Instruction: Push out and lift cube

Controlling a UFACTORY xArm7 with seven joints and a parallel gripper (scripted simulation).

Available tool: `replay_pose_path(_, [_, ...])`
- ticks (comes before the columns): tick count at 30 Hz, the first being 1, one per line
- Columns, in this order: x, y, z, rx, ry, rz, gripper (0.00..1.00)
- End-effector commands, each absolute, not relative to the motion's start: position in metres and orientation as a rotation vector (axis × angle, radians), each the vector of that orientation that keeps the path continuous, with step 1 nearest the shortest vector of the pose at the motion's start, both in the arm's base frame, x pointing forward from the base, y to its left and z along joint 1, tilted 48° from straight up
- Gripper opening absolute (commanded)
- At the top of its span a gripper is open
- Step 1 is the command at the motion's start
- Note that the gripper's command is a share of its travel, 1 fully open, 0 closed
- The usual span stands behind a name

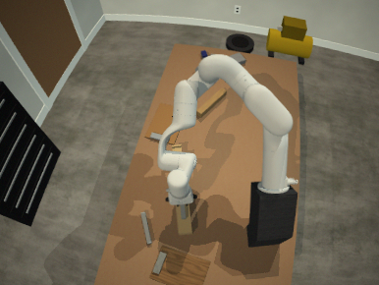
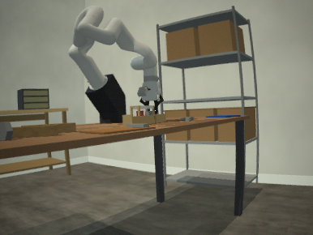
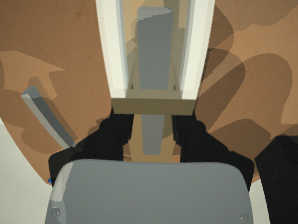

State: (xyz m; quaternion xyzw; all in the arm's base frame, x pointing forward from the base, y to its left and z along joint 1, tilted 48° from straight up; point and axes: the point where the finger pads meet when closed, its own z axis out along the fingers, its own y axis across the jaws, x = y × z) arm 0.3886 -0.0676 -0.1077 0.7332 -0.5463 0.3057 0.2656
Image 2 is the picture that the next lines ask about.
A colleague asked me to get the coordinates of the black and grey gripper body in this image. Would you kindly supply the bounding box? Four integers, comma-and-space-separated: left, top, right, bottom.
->
142, 81, 161, 101

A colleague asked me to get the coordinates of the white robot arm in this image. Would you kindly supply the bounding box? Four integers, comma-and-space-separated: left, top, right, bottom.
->
69, 6, 160, 91

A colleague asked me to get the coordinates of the wooden batten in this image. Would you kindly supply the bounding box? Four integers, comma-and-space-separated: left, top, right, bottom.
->
12, 125, 58, 138
30, 122, 76, 133

